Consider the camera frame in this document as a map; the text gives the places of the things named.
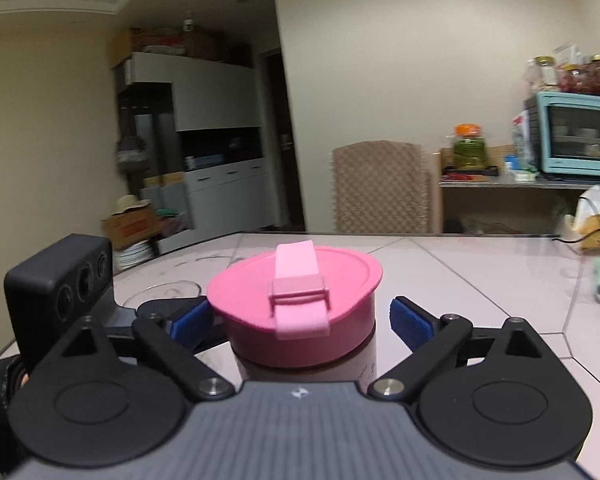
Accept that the wooden shelf rack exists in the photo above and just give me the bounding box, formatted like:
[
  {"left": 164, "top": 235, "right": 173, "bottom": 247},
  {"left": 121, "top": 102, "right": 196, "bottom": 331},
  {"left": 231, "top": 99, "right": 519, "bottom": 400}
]
[{"left": 429, "top": 145, "right": 600, "bottom": 234}]

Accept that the teal toaster oven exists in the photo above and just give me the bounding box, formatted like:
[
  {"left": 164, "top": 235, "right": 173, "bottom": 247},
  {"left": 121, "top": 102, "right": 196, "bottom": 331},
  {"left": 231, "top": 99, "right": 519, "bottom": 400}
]
[{"left": 524, "top": 92, "right": 600, "bottom": 179}]

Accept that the white grey cabinet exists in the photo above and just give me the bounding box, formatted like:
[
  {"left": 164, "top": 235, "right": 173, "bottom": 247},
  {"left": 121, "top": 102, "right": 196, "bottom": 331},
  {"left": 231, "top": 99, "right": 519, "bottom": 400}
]
[{"left": 114, "top": 53, "right": 274, "bottom": 252}]

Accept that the pale contents glass jar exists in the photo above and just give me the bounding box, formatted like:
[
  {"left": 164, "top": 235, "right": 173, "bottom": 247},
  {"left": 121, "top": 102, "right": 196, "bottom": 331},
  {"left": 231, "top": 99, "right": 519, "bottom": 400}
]
[{"left": 532, "top": 55, "right": 560, "bottom": 93}]

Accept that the yellow tissue box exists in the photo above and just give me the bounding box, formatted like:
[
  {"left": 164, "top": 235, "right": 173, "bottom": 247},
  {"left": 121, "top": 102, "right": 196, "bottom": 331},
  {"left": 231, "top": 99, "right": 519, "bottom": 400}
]
[{"left": 559, "top": 184, "right": 600, "bottom": 252}]

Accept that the straw hat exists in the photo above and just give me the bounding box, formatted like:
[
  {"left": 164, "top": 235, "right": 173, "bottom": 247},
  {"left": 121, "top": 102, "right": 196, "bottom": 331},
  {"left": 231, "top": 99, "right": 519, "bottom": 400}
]
[{"left": 114, "top": 194, "right": 151, "bottom": 214}]

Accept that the dark doorway door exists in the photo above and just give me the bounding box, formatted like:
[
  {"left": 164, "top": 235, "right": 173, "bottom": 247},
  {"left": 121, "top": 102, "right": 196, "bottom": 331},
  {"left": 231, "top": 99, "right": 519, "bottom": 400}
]
[{"left": 259, "top": 48, "right": 306, "bottom": 232}]

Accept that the pink Hello Kitty bottle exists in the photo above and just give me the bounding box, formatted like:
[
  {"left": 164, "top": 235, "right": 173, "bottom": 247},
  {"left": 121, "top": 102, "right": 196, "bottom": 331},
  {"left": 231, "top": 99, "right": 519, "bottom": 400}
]
[{"left": 230, "top": 300, "right": 377, "bottom": 387}]

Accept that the green pickle jar orange lid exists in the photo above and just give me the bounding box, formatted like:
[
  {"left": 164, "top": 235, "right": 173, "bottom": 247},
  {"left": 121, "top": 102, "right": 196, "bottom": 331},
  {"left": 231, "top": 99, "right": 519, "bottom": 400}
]
[{"left": 452, "top": 124, "right": 486, "bottom": 170}]

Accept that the quilted beige chair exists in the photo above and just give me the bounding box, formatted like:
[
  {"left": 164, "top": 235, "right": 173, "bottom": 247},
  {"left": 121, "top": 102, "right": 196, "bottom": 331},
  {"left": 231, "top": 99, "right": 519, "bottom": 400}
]
[{"left": 332, "top": 140, "right": 429, "bottom": 234}]

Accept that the pink bottle lid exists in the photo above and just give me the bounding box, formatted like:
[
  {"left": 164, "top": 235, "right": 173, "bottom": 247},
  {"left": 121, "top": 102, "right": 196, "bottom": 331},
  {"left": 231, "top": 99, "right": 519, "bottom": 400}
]
[{"left": 207, "top": 240, "right": 382, "bottom": 341}]

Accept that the hanging grey bag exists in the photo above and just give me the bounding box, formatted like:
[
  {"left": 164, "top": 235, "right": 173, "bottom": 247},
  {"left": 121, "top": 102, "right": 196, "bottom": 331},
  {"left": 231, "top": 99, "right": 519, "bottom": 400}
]
[{"left": 116, "top": 134, "right": 148, "bottom": 177}]

